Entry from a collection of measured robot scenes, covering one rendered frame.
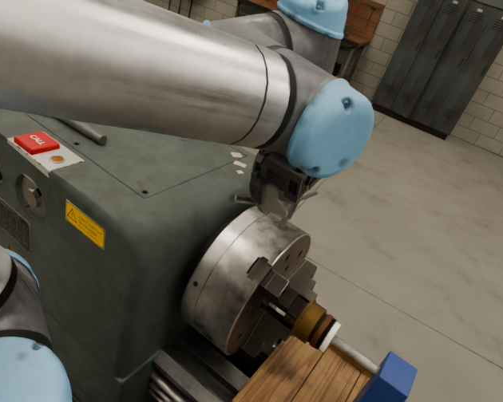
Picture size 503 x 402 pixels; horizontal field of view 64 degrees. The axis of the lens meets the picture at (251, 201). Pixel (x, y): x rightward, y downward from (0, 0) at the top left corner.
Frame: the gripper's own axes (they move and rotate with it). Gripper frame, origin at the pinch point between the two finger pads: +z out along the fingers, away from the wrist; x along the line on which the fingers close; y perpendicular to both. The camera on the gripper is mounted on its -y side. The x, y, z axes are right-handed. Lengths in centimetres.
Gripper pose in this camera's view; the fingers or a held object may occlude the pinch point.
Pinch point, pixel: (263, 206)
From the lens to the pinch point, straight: 68.7
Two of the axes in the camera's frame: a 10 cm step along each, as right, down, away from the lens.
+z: -0.9, 6.8, 7.3
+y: 7.9, 4.9, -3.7
